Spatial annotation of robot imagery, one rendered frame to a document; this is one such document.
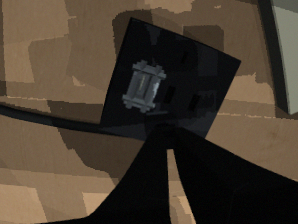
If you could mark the black power cube with cable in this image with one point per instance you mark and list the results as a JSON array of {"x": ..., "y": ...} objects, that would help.
[{"x": 198, "y": 78}]

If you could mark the pale grey flat rectangular slab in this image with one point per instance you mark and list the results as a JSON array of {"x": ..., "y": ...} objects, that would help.
[{"x": 280, "y": 18}]

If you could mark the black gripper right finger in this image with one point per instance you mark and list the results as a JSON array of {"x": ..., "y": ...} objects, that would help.
[{"x": 222, "y": 188}]

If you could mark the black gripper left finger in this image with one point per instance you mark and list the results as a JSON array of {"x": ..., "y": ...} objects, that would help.
[{"x": 142, "y": 197}]

